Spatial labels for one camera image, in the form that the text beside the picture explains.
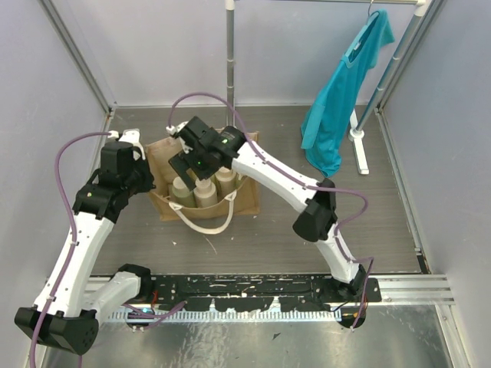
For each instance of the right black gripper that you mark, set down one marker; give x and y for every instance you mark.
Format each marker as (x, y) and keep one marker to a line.
(180, 165)

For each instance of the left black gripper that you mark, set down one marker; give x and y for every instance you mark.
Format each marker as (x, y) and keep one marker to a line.
(142, 178)

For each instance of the olive green bottle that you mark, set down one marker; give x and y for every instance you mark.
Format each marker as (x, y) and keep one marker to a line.
(182, 194)

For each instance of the cream short bottle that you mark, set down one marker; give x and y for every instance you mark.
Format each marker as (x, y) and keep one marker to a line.
(205, 193)

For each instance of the cream labelled tall bottle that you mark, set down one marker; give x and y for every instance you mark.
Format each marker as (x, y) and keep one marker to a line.
(226, 179)

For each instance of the tan canvas tote bag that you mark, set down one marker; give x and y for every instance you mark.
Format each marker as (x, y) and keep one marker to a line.
(246, 201)

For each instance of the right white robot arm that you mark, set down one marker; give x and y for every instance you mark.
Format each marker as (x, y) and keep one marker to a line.
(313, 200)

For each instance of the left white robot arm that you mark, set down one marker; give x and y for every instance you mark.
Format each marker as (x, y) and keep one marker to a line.
(61, 316)

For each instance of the teal t-shirt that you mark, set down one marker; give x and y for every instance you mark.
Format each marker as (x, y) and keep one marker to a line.
(327, 120)

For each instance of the metal clothes rack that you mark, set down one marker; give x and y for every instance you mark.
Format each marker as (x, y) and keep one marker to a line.
(356, 130)

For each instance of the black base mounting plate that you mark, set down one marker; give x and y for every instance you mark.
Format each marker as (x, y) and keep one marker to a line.
(247, 293)

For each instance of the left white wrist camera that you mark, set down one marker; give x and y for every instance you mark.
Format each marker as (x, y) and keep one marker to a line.
(130, 136)

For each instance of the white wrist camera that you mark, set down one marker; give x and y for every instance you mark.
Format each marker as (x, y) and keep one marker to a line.
(174, 131)
(130, 136)

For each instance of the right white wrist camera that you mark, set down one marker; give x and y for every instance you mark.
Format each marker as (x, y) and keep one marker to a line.
(174, 131)

